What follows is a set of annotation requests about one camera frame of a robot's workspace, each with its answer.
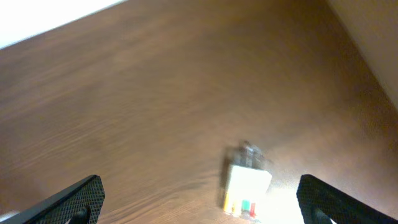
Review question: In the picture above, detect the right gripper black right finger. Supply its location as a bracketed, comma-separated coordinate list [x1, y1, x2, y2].
[296, 174, 397, 224]

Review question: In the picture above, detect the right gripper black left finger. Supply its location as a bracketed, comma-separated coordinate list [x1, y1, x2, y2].
[1, 175, 105, 224]

